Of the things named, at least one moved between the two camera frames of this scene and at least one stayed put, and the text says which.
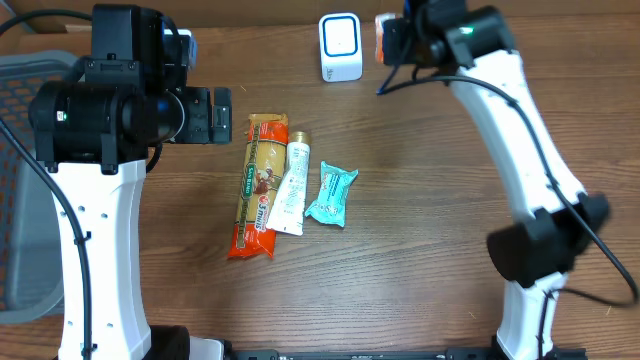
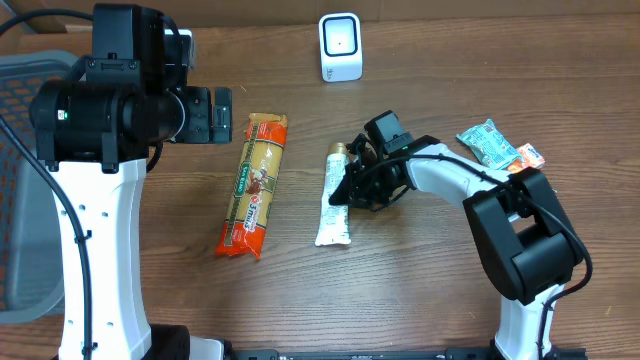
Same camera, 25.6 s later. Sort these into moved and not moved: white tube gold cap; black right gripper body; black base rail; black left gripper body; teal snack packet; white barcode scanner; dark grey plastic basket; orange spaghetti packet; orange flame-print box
Moved: white tube gold cap; orange spaghetti packet; teal snack packet; orange flame-print box; black right gripper body
Not moved: black left gripper body; dark grey plastic basket; white barcode scanner; black base rail
